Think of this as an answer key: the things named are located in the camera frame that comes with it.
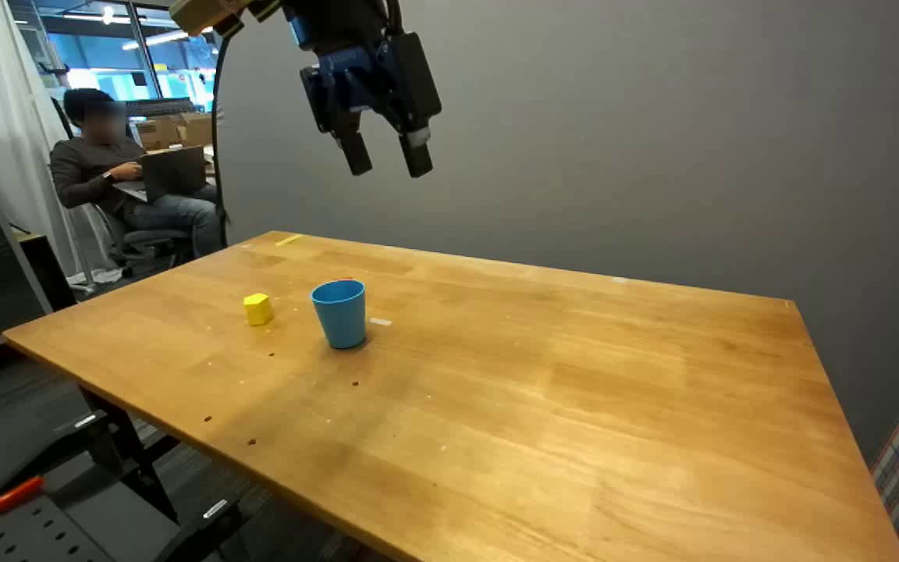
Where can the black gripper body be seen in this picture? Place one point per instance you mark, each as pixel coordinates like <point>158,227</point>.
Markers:
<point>374,76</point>

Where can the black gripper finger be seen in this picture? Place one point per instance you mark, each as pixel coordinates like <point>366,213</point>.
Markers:
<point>354,151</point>
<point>416,151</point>

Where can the yellow block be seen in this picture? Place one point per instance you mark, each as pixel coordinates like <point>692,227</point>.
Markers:
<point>256,310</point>

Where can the blue plastic cup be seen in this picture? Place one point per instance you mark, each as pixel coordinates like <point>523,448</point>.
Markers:
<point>341,314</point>

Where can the dark laptop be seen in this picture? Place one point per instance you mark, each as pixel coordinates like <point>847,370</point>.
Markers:
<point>171,170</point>

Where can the cardboard boxes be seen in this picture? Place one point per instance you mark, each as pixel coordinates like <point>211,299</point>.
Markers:
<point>171,128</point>

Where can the seated person in dark sweater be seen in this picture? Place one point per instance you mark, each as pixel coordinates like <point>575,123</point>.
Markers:
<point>107,168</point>

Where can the white curtain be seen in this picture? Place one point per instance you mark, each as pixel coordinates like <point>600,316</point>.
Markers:
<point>6,127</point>

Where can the tan wrist camera box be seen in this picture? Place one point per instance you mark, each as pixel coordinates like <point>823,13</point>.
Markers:
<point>202,13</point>

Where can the black table leg frame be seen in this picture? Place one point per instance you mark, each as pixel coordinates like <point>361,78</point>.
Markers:
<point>125,455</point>

